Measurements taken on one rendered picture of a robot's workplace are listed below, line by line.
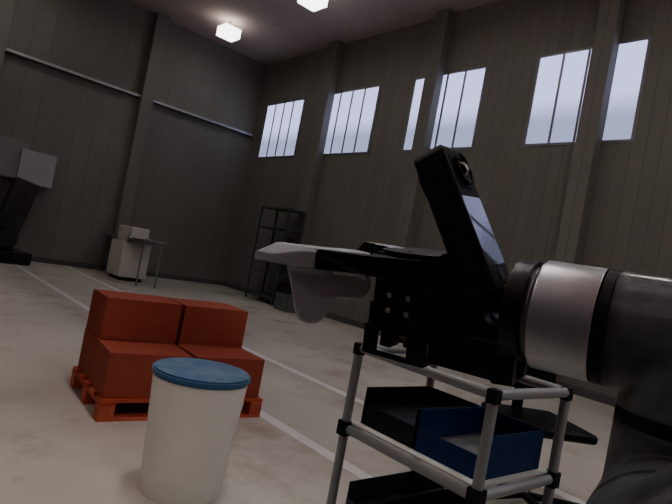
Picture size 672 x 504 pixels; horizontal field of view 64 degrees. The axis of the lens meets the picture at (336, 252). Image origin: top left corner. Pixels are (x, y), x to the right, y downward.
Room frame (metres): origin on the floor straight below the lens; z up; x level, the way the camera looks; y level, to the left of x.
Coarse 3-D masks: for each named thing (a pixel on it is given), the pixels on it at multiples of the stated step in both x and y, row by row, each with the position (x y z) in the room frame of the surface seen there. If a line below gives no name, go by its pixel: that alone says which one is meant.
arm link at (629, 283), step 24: (624, 288) 0.32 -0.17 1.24; (648, 288) 0.32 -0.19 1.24; (600, 312) 0.32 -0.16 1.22; (624, 312) 0.31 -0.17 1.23; (648, 312) 0.31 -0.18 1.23; (600, 336) 0.32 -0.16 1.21; (624, 336) 0.31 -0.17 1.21; (648, 336) 0.30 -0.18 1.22; (600, 360) 0.32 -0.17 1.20; (624, 360) 0.31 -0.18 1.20; (648, 360) 0.31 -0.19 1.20; (600, 384) 0.34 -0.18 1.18; (624, 384) 0.32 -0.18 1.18; (648, 384) 0.31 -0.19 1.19; (624, 408) 0.32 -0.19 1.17; (648, 408) 0.31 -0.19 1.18
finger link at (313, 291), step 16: (256, 256) 0.42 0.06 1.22; (272, 256) 0.41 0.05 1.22; (288, 256) 0.41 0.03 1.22; (304, 256) 0.40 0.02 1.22; (288, 272) 0.41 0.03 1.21; (304, 272) 0.41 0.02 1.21; (320, 272) 0.41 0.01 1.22; (304, 288) 0.41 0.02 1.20; (320, 288) 0.41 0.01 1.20; (336, 288) 0.41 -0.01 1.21; (352, 288) 0.41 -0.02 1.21; (368, 288) 0.41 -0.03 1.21; (304, 304) 0.41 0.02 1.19; (320, 304) 0.41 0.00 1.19; (304, 320) 0.41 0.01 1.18; (320, 320) 0.42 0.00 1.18
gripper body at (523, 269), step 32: (416, 256) 0.39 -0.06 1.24; (448, 256) 0.39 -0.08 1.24; (384, 288) 0.42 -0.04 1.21; (416, 288) 0.39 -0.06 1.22; (448, 288) 0.40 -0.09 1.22; (512, 288) 0.35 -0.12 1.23; (384, 320) 0.42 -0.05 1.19; (416, 320) 0.39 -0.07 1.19; (448, 320) 0.40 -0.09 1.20; (480, 320) 0.39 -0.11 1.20; (512, 320) 0.35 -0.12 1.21; (384, 352) 0.41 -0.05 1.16; (416, 352) 0.39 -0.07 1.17; (448, 352) 0.40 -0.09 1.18; (480, 352) 0.38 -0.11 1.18; (512, 352) 0.36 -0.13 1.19; (512, 384) 0.37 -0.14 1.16
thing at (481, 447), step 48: (432, 384) 1.88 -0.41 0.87; (480, 384) 1.32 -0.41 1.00; (528, 384) 1.61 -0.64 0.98; (336, 432) 1.65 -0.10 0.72; (384, 432) 1.58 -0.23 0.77; (432, 432) 1.53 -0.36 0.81; (480, 432) 1.67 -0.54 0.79; (528, 432) 1.47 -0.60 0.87; (336, 480) 1.63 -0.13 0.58; (384, 480) 1.75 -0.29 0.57; (432, 480) 1.38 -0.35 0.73; (480, 480) 1.28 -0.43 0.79; (528, 480) 1.44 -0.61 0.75
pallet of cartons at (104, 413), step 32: (96, 320) 3.79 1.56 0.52; (128, 320) 3.77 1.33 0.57; (160, 320) 3.91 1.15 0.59; (192, 320) 4.05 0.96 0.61; (224, 320) 4.22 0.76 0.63; (96, 352) 3.64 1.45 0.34; (128, 352) 3.44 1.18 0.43; (160, 352) 3.61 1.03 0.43; (192, 352) 3.80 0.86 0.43; (224, 352) 4.00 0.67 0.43; (96, 384) 3.50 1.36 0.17; (128, 384) 3.44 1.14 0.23; (256, 384) 3.99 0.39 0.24; (96, 416) 3.34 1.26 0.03; (128, 416) 3.47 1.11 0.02; (256, 416) 4.00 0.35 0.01
